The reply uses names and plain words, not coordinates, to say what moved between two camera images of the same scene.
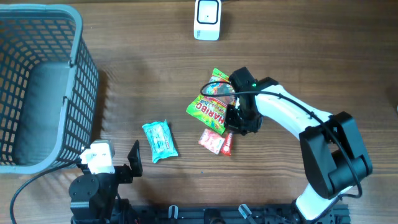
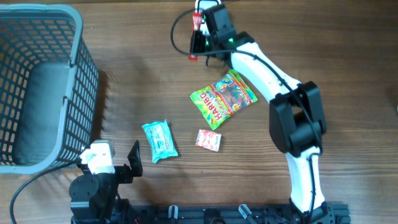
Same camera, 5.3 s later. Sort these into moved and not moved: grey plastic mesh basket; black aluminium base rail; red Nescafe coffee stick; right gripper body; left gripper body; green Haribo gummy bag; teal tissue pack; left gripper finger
Moved: red Nescafe coffee stick; right gripper body; green Haribo gummy bag
Not moved: grey plastic mesh basket; black aluminium base rail; left gripper body; teal tissue pack; left gripper finger
